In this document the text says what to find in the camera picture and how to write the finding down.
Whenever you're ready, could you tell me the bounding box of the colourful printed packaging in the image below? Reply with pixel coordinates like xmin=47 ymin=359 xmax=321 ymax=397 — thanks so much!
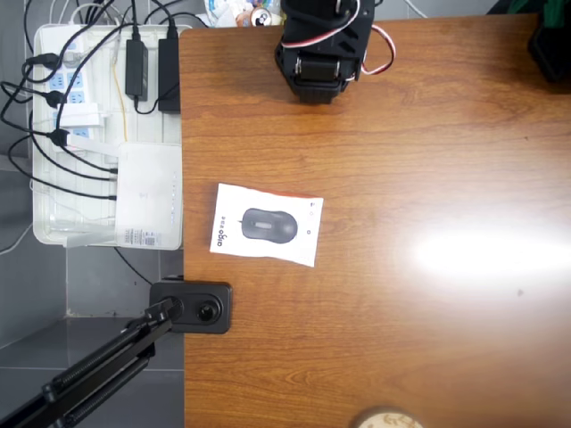
xmin=203 ymin=0 xmax=286 ymax=28

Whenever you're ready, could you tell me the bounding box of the orange white mouse box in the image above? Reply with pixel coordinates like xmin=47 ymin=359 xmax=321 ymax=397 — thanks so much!
xmin=209 ymin=181 xmax=325 ymax=268

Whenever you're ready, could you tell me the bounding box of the red white servo cable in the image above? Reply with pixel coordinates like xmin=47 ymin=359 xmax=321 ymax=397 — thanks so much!
xmin=279 ymin=0 xmax=398 ymax=76

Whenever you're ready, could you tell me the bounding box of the black floor cable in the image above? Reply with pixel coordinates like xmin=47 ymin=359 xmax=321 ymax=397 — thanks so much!
xmin=113 ymin=247 xmax=153 ymax=286

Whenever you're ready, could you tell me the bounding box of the thin yellow wire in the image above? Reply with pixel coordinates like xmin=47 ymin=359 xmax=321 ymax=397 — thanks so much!
xmin=111 ymin=57 xmax=129 ymax=143

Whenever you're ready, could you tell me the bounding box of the white power strip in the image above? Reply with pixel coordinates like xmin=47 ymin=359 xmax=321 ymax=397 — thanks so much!
xmin=35 ymin=33 xmax=102 ymax=148

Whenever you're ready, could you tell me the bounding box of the green table clamp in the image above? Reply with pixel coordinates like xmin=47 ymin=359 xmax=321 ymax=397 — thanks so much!
xmin=508 ymin=0 xmax=564 ymax=27

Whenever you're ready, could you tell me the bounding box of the white router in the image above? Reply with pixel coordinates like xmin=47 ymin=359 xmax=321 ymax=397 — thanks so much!
xmin=66 ymin=136 xmax=184 ymax=251

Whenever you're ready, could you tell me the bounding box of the white plug adapter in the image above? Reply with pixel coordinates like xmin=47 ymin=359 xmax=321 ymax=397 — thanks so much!
xmin=60 ymin=103 xmax=100 ymax=130

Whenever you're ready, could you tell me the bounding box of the round wooden coaster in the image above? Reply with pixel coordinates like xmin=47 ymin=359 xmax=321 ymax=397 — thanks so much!
xmin=352 ymin=405 xmax=425 ymax=428

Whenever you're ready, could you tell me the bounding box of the black router cable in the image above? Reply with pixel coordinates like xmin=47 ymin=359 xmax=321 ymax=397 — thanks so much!
xmin=29 ymin=177 xmax=119 ymax=202
xmin=57 ymin=142 xmax=119 ymax=174
xmin=7 ymin=136 xmax=119 ymax=182

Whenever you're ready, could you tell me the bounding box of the white plastic cable tray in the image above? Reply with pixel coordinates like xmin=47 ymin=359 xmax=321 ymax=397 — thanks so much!
xmin=31 ymin=24 xmax=193 ymax=251

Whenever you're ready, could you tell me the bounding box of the black leader arm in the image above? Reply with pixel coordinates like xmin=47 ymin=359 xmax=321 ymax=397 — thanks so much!
xmin=526 ymin=0 xmax=571 ymax=84

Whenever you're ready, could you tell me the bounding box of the white floor cable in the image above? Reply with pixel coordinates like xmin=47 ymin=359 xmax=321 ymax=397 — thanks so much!
xmin=0 ymin=220 xmax=35 ymax=256

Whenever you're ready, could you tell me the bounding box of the slim black power adapter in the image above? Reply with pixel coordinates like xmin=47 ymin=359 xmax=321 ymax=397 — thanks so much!
xmin=123 ymin=39 xmax=149 ymax=102

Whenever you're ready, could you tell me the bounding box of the wide black power adapter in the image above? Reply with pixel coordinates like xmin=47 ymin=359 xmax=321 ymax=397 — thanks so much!
xmin=157 ymin=38 xmax=181 ymax=115

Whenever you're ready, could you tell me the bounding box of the black stand clamp base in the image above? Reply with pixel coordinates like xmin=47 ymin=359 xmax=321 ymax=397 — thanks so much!
xmin=148 ymin=276 xmax=234 ymax=335

